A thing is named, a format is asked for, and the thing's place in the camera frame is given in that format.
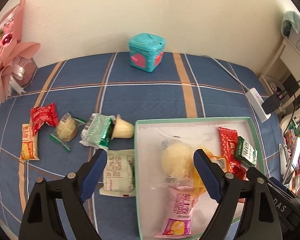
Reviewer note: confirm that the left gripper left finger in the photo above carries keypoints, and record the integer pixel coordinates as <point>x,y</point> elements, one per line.
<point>41,218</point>

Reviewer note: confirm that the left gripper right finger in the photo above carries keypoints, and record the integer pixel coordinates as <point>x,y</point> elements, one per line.
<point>259,219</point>

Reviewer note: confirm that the yellow cake clear wrapper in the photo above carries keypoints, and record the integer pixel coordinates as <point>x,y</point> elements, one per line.
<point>198,185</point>

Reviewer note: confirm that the orange swiss roll packet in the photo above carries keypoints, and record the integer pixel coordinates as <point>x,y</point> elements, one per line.
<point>29,147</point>

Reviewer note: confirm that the small green white snack packet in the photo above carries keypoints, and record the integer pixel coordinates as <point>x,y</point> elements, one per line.
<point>246,153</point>

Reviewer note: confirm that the pink swiss roll packet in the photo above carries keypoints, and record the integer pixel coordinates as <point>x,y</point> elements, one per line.
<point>178,220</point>

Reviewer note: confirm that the pale beige printed snack packet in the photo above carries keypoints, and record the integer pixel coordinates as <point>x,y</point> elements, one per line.
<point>118,175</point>

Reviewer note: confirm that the red patterned snack packet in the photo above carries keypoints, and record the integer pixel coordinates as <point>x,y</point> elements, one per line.
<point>229,142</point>

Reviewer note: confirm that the clear-wrapped white round pastry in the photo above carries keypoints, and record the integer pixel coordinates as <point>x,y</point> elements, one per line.
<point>177,156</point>

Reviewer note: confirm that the white tray with green rim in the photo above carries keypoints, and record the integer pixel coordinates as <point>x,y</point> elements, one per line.
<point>156,138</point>

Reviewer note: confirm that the round cake green striped wrapper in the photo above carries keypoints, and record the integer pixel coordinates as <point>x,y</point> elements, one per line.
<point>66,130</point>

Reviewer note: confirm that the green white foil snack packet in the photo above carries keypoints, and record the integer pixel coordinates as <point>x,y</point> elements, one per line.
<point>98,131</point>

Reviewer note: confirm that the black power adapter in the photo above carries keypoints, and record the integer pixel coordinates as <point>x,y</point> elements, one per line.
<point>271,104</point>

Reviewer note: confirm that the small red crinkled snack packet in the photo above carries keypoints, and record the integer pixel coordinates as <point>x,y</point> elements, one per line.
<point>44,115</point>

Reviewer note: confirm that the white power strip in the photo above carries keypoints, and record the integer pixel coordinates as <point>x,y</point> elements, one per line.
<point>256,102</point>

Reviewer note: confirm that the yellow pudding jelly cup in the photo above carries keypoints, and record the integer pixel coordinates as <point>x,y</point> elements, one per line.
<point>122,129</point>

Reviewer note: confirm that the white shelf unit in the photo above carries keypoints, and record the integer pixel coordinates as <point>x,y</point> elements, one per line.
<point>289,50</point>

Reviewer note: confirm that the pink paper flower bouquet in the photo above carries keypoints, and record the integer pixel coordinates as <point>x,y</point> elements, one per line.
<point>11,46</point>

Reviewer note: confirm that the blue plaid tablecloth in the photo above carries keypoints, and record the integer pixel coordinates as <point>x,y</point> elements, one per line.
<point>183,86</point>

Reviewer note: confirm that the teal toy box pink doors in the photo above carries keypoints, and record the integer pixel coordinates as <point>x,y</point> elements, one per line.
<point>146,51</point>

